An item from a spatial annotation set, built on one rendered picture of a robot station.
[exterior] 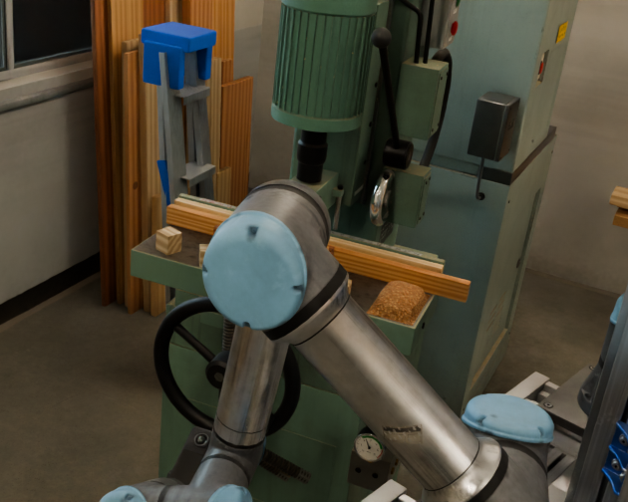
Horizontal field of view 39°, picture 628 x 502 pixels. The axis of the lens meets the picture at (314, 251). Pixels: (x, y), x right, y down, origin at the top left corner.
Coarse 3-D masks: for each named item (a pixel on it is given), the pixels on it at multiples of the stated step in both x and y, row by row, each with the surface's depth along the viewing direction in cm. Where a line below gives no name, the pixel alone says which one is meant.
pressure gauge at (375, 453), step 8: (360, 432) 169; (368, 432) 167; (360, 440) 168; (368, 440) 167; (376, 440) 167; (360, 448) 169; (376, 448) 167; (384, 448) 166; (360, 456) 169; (368, 456) 169; (376, 456) 168
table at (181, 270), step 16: (192, 240) 186; (208, 240) 187; (144, 256) 178; (160, 256) 177; (176, 256) 178; (192, 256) 179; (144, 272) 180; (160, 272) 178; (176, 272) 177; (192, 272) 175; (176, 288) 178; (192, 288) 177; (352, 288) 174; (368, 288) 175; (368, 304) 169; (432, 304) 175; (208, 320) 166; (384, 320) 164; (416, 320) 165; (400, 336) 164; (416, 336) 165
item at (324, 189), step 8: (328, 176) 181; (336, 176) 183; (312, 184) 176; (320, 184) 176; (328, 184) 179; (336, 184) 184; (320, 192) 175; (328, 192) 180; (328, 200) 182; (328, 208) 183
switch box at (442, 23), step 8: (424, 0) 183; (440, 0) 182; (448, 0) 182; (424, 8) 184; (440, 8) 183; (448, 8) 182; (456, 8) 187; (424, 16) 184; (440, 16) 183; (448, 16) 183; (456, 16) 189; (424, 24) 185; (432, 24) 184; (440, 24) 184; (448, 24) 184; (424, 32) 186; (432, 32) 185; (440, 32) 184; (448, 32) 185; (424, 40) 186; (432, 40) 186; (440, 40) 185; (448, 40) 188; (440, 48) 186
